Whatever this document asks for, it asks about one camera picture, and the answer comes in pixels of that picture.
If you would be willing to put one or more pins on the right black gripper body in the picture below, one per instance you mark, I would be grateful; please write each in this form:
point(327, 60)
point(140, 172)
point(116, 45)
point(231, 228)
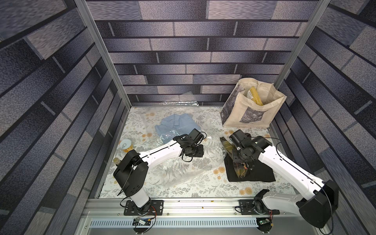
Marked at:
point(235, 157)

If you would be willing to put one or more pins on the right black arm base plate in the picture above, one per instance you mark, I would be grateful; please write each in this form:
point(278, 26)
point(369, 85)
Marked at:
point(249, 207)

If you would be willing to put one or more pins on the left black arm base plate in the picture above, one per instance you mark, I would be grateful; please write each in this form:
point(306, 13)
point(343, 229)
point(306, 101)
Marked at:
point(153, 207)

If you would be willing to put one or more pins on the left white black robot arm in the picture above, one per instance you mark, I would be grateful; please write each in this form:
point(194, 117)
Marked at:
point(132, 170)

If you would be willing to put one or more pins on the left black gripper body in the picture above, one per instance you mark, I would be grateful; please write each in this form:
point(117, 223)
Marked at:
point(197, 150)

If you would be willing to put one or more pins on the white round tape roll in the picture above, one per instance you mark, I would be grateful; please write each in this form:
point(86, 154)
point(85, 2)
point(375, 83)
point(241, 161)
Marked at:
point(126, 145)

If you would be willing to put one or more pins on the left small circuit board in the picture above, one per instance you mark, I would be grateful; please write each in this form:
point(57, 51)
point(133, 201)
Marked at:
point(141, 222)

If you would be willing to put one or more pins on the clear plastic vacuum bag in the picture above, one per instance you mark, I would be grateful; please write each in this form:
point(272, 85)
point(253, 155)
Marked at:
point(176, 171)

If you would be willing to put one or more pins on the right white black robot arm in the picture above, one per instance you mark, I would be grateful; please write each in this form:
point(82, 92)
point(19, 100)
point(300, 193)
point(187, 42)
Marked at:
point(316, 200)

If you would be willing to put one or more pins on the right small circuit board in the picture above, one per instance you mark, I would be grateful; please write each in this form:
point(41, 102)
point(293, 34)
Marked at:
point(263, 221)

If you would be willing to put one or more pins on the yellow item in tote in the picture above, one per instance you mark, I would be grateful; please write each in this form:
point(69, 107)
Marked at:
point(253, 95)

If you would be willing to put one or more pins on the small yellow capped bottle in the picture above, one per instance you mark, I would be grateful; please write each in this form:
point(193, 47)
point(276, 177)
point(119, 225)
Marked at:
point(117, 161)

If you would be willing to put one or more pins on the beige canvas tote bag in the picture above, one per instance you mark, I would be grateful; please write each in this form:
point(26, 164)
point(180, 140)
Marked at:
point(252, 103)

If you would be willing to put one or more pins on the yellow black plaid shirt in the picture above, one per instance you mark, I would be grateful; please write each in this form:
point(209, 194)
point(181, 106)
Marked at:
point(237, 170)

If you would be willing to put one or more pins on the small circuit board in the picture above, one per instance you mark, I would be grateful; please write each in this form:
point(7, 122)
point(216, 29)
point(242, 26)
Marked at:
point(263, 221)
point(141, 222)

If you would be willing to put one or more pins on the light blue shirt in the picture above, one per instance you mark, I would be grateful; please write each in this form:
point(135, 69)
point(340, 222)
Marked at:
point(175, 125)

